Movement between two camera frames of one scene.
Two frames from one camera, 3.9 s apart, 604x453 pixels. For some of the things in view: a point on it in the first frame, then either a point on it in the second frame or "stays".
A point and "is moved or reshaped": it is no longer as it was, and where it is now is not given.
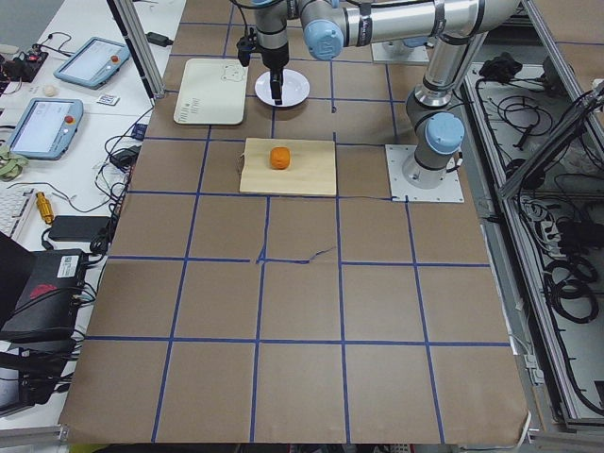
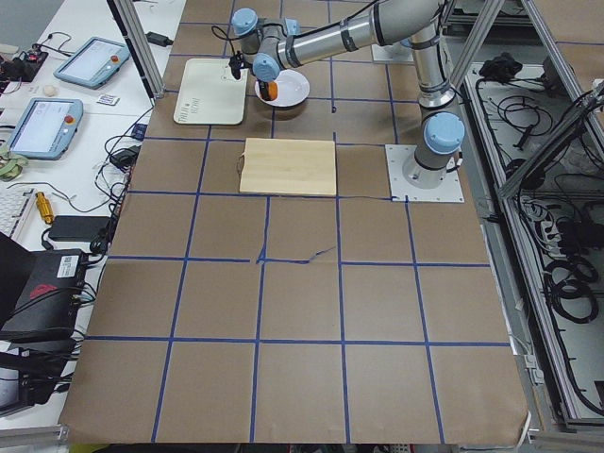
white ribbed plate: (295, 88) stays
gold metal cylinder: (44, 207) stays
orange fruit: (279, 158) is moved or reshaped
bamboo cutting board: (289, 167) stays
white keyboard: (14, 204) stays
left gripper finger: (275, 85) -> (264, 90)
